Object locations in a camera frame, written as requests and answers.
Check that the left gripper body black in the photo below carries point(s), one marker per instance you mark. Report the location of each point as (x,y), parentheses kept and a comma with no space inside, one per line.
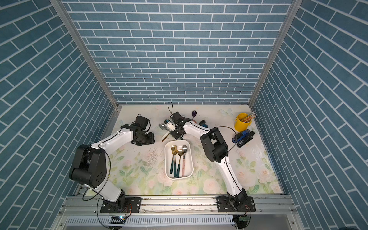
(145,138)

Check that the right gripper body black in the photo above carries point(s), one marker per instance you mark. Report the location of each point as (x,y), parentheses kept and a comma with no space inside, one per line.
(176,134)

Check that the gold spoon green handle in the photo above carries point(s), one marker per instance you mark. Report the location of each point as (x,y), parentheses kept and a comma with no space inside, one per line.
(173,169)
(180,153)

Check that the steel spoon pink handle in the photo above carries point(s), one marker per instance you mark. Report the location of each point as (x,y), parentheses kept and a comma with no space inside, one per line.
(185,149)

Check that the white plastic storage box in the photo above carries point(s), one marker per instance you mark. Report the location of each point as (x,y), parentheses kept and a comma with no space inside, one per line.
(189,168)

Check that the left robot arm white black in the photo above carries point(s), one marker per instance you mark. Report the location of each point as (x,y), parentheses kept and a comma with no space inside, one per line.
(92,165)

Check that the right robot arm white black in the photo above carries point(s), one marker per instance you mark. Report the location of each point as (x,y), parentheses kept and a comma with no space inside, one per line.
(216,150)

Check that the purple spoon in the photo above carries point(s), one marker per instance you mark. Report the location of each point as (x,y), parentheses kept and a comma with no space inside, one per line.
(194,113)

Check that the floral table mat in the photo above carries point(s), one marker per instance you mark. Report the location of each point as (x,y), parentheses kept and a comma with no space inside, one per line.
(154,170)

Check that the blue black stapler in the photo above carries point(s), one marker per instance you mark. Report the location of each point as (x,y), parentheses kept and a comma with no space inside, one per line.
(242,138)

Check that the yellow pen cup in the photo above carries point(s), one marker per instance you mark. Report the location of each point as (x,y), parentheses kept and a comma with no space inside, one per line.
(240,124)

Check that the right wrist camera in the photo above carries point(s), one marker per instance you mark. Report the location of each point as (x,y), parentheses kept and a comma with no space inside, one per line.
(177,118)

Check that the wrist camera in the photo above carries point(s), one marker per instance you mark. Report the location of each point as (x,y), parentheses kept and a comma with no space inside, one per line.
(177,118)
(142,122)

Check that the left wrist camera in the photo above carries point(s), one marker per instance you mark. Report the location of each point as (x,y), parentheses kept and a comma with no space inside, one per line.
(142,122)

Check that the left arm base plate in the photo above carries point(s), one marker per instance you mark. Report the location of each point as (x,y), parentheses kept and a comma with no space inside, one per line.
(122,205)

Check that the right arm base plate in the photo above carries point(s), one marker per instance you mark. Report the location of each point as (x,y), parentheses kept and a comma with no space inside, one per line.
(225,204)

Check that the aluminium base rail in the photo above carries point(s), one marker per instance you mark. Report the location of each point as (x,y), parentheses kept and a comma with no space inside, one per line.
(181,204)

